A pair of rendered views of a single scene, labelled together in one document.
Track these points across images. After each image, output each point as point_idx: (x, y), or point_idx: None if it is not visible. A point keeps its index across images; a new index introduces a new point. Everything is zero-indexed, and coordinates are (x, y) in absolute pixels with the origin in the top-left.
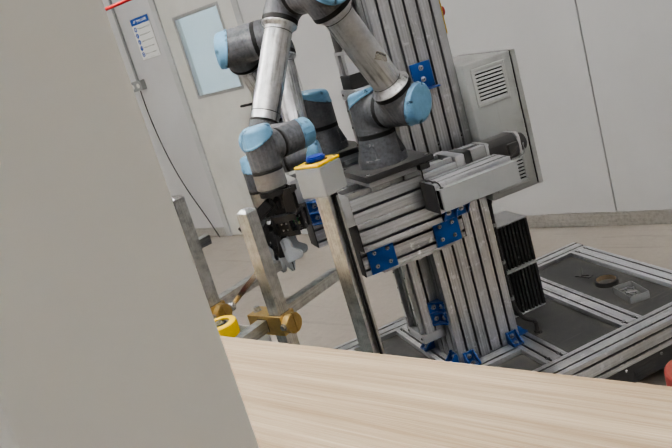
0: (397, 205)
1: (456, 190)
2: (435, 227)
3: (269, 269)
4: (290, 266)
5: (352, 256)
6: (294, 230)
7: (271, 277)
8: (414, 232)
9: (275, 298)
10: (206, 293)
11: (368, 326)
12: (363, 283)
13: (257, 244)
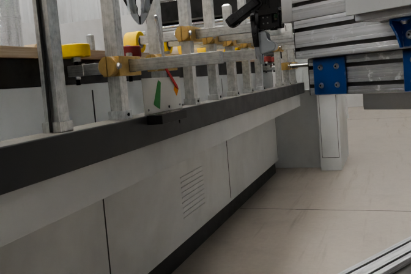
0: (342, 7)
1: None
2: (406, 58)
3: (106, 10)
4: (133, 18)
5: None
6: None
7: (106, 19)
8: (357, 51)
9: (105, 40)
10: (148, 41)
11: (41, 62)
12: (46, 15)
13: None
